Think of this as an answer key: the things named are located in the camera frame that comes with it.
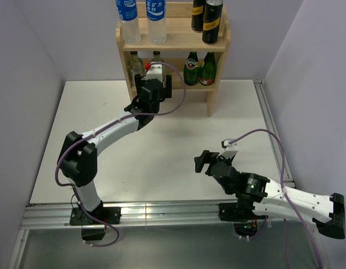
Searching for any clear glass bottle green cap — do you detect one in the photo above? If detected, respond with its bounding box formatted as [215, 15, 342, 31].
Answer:
[151, 51, 166, 83]

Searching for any black can yellow label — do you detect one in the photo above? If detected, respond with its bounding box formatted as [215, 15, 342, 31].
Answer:
[191, 0, 205, 32]

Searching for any clear water bottle blue label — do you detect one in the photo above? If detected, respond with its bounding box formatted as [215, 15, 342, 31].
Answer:
[115, 0, 141, 45]

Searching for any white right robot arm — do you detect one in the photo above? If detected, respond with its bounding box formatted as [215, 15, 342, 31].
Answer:
[194, 139, 345, 239]

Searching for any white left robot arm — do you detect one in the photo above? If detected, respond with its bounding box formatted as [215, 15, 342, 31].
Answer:
[55, 75, 172, 221]

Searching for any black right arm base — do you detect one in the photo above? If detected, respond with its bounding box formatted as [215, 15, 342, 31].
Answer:
[218, 202, 268, 242]

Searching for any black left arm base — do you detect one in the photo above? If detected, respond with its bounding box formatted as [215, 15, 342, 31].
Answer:
[69, 207, 121, 247]

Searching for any wooden shelf unit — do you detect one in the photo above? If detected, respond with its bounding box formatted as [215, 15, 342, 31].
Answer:
[116, 2, 232, 117]

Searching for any green glass bottle red label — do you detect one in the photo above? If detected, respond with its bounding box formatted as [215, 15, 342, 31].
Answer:
[183, 52, 199, 86]

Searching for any dark green bottle yellow label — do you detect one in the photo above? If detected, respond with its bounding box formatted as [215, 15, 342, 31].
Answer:
[199, 52, 217, 86]

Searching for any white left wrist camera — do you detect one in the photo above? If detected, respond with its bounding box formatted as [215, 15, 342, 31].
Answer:
[145, 62, 163, 82]

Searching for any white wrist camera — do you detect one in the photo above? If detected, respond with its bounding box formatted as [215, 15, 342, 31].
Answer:
[145, 62, 163, 82]
[219, 138, 239, 159]

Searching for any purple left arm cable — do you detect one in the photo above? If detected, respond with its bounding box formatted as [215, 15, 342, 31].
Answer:
[54, 62, 187, 247]

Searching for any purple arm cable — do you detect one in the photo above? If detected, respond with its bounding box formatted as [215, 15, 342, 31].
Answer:
[54, 62, 187, 247]
[230, 128, 324, 269]

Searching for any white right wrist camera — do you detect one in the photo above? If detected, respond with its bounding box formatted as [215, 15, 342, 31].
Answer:
[219, 138, 239, 159]

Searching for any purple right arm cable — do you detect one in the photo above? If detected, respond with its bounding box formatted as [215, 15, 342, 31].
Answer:
[230, 128, 324, 269]

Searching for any aluminium rail frame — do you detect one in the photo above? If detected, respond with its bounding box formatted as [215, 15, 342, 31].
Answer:
[9, 80, 284, 268]

